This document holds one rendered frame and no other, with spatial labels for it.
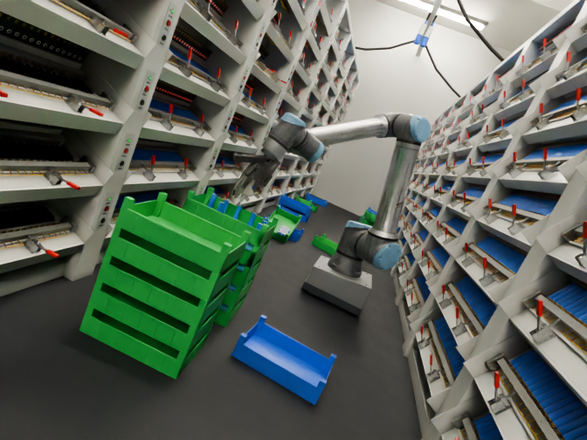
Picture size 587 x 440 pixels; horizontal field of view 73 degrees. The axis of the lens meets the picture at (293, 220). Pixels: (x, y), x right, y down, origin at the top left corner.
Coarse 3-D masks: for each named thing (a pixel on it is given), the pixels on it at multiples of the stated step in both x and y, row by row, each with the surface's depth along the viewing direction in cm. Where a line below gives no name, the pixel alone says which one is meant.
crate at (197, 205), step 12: (192, 192) 134; (192, 204) 135; (204, 204) 153; (216, 204) 154; (228, 204) 153; (204, 216) 135; (216, 216) 134; (228, 216) 134; (240, 216) 153; (228, 228) 134; (240, 228) 133; (252, 228) 133; (264, 228) 132; (252, 240) 133; (264, 240) 137
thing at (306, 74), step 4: (300, 56) 250; (304, 56) 268; (300, 64) 268; (296, 68) 259; (300, 68) 266; (304, 68) 294; (296, 72) 305; (300, 72) 273; (304, 72) 278; (308, 72) 293; (312, 72) 309; (300, 76) 278; (304, 76) 284; (308, 76) 295; (312, 76) 309; (304, 80) 292; (308, 80) 300; (312, 80) 310; (308, 84) 307
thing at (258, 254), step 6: (264, 246) 146; (246, 252) 134; (252, 252) 134; (258, 252) 136; (264, 252) 152; (240, 258) 135; (246, 258) 135; (252, 258) 134; (258, 258) 143; (246, 264) 135; (252, 264) 136
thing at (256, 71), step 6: (258, 54) 186; (264, 60) 242; (252, 66) 190; (258, 66) 198; (270, 66) 245; (252, 72) 195; (258, 72) 200; (264, 72) 205; (276, 72) 245; (258, 78) 205; (264, 78) 211; (270, 78) 217; (282, 78) 245; (270, 84) 224; (276, 84) 232; (282, 84) 245; (276, 90) 240
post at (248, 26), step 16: (224, 0) 177; (240, 0) 175; (224, 16) 177; (240, 16) 176; (240, 32) 177; (256, 32) 176; (208, 48) 181; (208, 64) 182; (224, 64) 180; (240, 80) 182; (240, 96) 190; (208, 112) 184; (224, 112) 183; (176, 144) 190; (208, 160) 187; (208, 176) 196; (176, 192) 193
